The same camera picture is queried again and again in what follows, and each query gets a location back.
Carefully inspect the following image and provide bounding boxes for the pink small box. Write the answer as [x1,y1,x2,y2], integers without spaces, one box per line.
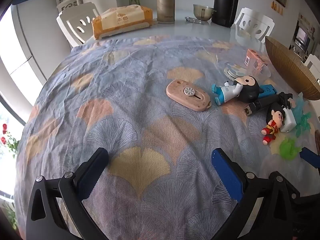
[244,49,269,75]

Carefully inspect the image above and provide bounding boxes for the gold thermos bottle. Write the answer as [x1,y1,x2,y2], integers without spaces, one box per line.
[156,0,175,24]

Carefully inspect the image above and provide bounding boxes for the white charger plug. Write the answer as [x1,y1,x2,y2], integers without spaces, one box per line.
[279,107,297,133]

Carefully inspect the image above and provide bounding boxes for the red flowers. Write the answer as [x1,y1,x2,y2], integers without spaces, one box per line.
[0,122,19,159]

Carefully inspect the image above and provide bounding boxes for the black lighter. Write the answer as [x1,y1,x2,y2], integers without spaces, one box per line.
[244,96,282,117]

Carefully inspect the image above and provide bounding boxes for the round patterned coaster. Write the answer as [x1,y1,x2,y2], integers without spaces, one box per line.
[223,62,248,80]

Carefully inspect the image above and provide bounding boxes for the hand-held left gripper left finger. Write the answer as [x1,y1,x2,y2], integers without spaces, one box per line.
[26,147,110,240]

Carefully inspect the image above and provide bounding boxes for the orange wall ornaments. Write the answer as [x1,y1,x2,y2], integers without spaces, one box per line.
[271,1,284,15]

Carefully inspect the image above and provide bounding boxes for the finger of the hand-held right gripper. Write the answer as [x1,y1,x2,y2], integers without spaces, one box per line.
[300,148,320,169]

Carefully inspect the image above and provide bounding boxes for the white cutout chair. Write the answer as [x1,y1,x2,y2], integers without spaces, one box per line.
[304,54,320,74]
[56,2,100,48]
[234,7,275,44]

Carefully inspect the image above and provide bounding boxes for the leaf printed tablecloth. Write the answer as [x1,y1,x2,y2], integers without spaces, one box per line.
[14,37,320,240]

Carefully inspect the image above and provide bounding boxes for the teal plastic toy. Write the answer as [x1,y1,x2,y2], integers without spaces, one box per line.
[291,97,313,137]

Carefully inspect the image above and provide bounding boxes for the steel cup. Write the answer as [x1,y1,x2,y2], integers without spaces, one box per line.
[193,4,217,22]

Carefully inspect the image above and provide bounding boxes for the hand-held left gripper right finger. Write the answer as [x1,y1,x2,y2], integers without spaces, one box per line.
[211,148,300,240]

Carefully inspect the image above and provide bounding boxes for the black thermos bottle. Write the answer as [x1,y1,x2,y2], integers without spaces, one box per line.
[211,0,241,28]

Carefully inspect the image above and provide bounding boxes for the red robed doll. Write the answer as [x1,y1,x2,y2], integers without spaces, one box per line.
[262,104,288,145]

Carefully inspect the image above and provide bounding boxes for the black toy figure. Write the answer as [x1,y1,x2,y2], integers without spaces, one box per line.
[276,92,293,109]

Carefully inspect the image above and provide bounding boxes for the cluttered cabinet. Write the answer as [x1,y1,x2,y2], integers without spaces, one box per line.
[290,12,315,58]

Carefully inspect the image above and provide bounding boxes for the orange tissue pack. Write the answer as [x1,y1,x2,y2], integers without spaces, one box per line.
[90,5,153,40]

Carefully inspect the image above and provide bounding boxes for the golden woven tray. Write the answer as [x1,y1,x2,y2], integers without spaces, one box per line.
[265,36,320,101]

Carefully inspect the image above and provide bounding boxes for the blue lighter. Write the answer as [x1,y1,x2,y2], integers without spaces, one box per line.
[260,84,278,98]

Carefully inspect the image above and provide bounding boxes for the green plastic toy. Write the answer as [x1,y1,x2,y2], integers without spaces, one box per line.
[279,137,304,159]

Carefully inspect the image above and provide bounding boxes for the black haired boy figurine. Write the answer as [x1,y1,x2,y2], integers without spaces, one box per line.
[212,76,264,106]

